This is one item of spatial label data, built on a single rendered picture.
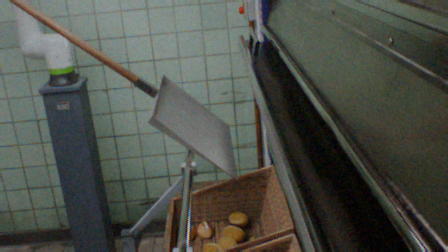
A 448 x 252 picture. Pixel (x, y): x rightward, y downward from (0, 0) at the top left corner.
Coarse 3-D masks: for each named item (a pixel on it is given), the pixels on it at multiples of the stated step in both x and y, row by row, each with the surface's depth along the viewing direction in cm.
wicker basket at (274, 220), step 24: (264, 168) 232; (216, 192) 235; (240, 192) 235; (264, 192) 236; (192, 216) 238; (216, 216) 239; (264, 216) 232; (288, 216) 189; (168, 240) 202; (192, 240) 227; (216, 240) 225; (264, 240) 182
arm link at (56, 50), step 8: (40, 40) 254; (48, 40) 250; (56, 40) 250; (64, 40) 253; (40, 48) 254; (48, 48) 251; (56, 48) 251; (64, 48) 253; (40, 56) 257; (48, 56) 253; (56, 56) 253; (64, 56) 254; (72, 56) 260; (48, 64) 255; (56, 64) 254; (64, 64) 255; (72, 64) 259; (56, 72) 255; (64, 72) 256
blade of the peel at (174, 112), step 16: (160, 80) 209; (160, 96) 196; (176, 96) 210; (160, 112) 181; (176, 112) 193; (192, 112) 206; (208, 112) 221; (160, 128) 166; (176, 128) 178; (192, 128) 189; (208, 128) 202; (224, 128) 216; (192, 144) 174; (208, 144) 185; (224, 144) 197; (208, 160) 171; (224, 160) 182
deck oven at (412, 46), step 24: (312, 0) 128; (336, 0) 101; (336, 24) 105; (360, 24) 89; (384, 24) 76; (408, 24) 65; (384, 48) 77; (408, 48) 68; (432, 48) 60; (432, 72) 61
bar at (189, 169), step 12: (192, 156) 166; (192, 168) 158; (180, 180) 161; (192, 180) 150; (168, 192) 162; (192, 192) 143; (156, 204) 163; (144, 216) 165; (180, 216) 130; (132, 228) 167; (144, 228) 166; (180, 228) 124; (132, 240) 166; (180, 240) 119
